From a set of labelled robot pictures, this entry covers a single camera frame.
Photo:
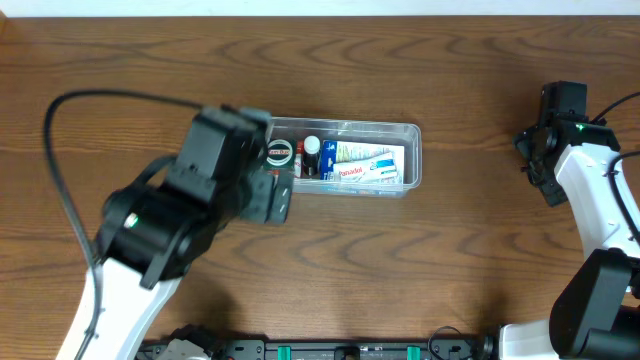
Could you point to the red medicine box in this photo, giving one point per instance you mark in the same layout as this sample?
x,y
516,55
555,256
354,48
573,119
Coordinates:
x,y
297,170

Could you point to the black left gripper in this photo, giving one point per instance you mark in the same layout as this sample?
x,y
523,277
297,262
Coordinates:
x,y
272,195

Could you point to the clear plastic container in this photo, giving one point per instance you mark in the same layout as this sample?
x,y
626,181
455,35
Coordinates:
x,y
402,134

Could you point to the dark brown medicine bottle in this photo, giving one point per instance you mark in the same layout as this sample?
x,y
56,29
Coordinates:
x,y
311,155

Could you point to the green Zam-Buk ointment box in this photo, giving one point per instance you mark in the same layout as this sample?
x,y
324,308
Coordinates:
x,y
281,154

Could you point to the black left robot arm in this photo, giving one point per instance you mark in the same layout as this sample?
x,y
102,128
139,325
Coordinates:
x,y
154,228

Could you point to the white Panadol box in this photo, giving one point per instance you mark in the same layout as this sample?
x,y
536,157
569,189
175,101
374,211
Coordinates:
x,y
368,170

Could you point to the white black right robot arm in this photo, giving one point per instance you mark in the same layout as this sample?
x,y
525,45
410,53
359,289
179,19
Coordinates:
x,y
571,158

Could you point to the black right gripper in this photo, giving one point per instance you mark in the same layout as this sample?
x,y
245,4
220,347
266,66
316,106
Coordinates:
x,y
542,176

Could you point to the black mounting rail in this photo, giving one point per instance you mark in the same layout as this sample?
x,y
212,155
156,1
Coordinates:
x,y
196,342

